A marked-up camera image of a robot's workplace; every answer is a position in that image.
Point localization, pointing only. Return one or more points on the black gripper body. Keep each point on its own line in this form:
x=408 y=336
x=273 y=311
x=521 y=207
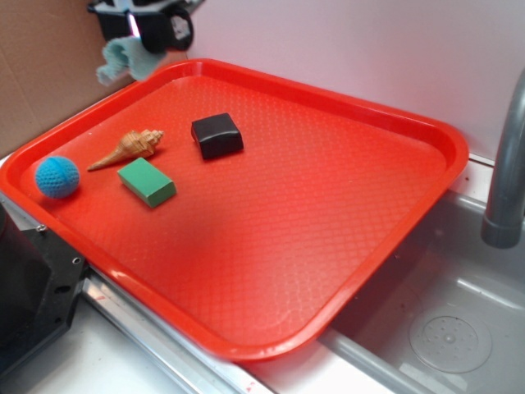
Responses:
x=124 y=7

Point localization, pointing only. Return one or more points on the grey sink basin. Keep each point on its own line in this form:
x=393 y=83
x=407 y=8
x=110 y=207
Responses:
x=443 y=314

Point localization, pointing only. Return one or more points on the brown cardboard panel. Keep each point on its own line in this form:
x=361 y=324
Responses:
x=50 y=51

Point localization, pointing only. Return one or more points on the light blue cloth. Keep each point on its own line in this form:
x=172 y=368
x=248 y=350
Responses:
x=127 y=56

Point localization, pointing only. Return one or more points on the black rectangular block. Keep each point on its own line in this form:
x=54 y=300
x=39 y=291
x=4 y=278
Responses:
x=217 y=136

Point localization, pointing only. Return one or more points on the tan spiral seashell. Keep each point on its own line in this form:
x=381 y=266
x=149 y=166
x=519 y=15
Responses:
x=131 y=146

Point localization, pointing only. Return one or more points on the green rectangular block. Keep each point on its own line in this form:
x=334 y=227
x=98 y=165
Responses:
x=148 y=183

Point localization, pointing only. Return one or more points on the blue crocheted ball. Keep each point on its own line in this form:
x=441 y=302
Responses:
x=57 y=177

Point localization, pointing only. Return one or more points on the grey faucet spout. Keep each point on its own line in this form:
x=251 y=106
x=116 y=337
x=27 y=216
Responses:
x=503 y=219

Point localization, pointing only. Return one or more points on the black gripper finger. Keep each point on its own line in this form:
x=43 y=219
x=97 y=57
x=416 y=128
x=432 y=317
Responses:
x=114 y=25
x=166 y=30

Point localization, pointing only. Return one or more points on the red plastic tray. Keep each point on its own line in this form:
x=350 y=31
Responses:
x=258 y=250

